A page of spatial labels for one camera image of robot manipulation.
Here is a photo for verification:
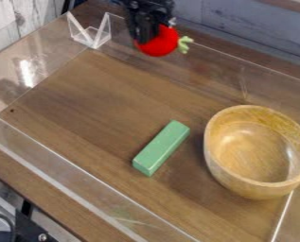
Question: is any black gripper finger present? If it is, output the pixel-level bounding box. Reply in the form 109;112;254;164
127;10;159;44
159;15;175;27

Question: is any black metal clamp base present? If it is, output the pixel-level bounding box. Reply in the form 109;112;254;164
0;211;59;242

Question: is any clear acrylic enclosure wall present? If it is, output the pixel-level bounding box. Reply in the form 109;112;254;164
0;13;300;242

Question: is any wooden bowl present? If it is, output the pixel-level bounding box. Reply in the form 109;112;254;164
202;105;300;199

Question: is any black cable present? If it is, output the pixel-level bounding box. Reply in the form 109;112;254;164
0;212;18;242

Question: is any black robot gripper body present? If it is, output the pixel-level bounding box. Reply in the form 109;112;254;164
121;0;174;19

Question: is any green rectangular block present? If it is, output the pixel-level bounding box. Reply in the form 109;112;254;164
131;120;190;177

